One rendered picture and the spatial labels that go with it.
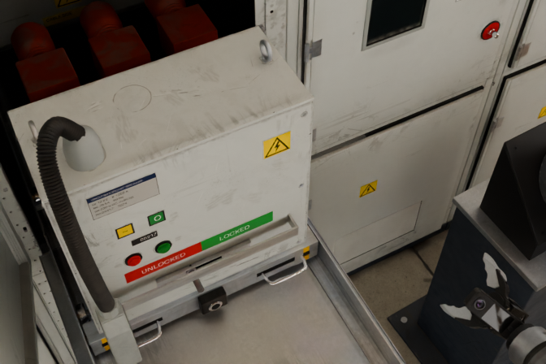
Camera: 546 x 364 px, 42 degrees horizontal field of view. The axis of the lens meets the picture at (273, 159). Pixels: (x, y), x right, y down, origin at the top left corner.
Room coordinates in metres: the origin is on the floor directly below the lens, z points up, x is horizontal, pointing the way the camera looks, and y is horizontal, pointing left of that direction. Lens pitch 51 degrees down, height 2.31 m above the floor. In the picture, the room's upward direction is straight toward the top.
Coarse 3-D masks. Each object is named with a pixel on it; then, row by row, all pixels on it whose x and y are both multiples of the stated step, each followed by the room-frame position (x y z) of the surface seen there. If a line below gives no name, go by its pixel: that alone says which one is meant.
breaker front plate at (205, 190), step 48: (240, 144) 0.81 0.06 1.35; (96, 192) 0.69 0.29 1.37; (192, 192) 0.77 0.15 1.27; (240, 192) 0.81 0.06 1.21; (288, 192) 0.86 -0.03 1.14; (96, 240) 0.68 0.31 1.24; (192, 240) 0.76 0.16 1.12; (240, 240) 0.81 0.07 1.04; (288, 240) 0.86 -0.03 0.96; (144, 288) 0.71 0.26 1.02; (192, 288) 0.75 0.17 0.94
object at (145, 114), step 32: (256, 32) 1.05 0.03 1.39; (160, 64) 0.97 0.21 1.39; (192, 64) 0.97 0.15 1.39; (224, 64) 0.97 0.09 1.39; (256, 64) 0.97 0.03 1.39; (64, 96) 0.89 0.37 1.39; (96, 96) 0.89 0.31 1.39; (128, 96) 0.89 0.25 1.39; (160, 96) 0.89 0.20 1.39; (192, 96) 0.89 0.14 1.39; (224, 96) 0.89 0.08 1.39; (256, 96) 0.88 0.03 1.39; (288, 96) 0.88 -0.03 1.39; (96, 128) 0.81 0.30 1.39; (128, 128) 0.81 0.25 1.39; (160, 128) 0.81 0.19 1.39; (192, 128) 0.81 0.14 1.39; (224, 128) 0.81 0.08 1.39; (32, 160) 0.74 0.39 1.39; (64, 160) 0.74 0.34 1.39; (128, 160) 0.74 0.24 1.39
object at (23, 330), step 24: (0, 216) 0.88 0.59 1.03; (0, 240) 0.84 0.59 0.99; (0, 264) 0.78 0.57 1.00; (24, 264) 0.87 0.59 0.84; (0, 288) 0.72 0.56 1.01; (24, 288) 0.81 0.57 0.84; (0, 312) 0.66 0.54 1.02; (24, 312) 0.75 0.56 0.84; (0, 336) 0.60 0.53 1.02; (24, 336) 0.69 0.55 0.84; (0, 360) 0.55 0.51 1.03; (24, 360) 0.63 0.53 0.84
